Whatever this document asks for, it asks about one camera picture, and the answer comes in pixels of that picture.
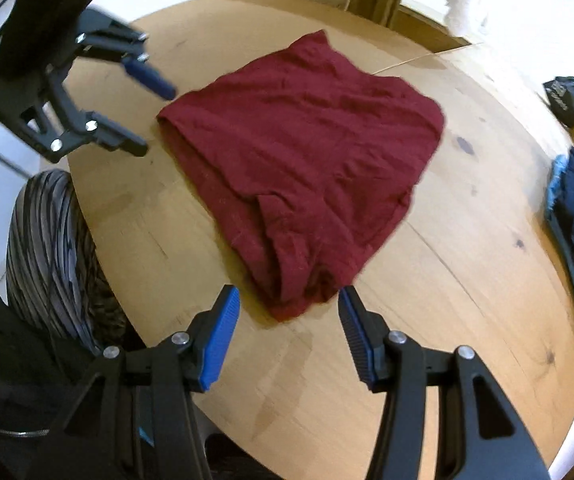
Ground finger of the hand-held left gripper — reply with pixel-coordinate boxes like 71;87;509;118
74;7;177;101
0;67;149;163

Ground black jacket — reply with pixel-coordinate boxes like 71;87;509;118
0;280;113;480

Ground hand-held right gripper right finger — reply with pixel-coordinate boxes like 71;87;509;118
338;285;550;480

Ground black drawstring bag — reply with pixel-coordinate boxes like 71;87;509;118
542;76;574;128

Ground dark red garment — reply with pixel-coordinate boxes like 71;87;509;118
156;31;446;322

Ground person's left leg striped pants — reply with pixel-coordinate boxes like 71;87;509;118
6;170;128;356

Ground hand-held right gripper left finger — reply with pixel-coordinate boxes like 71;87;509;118
50;284;241;480

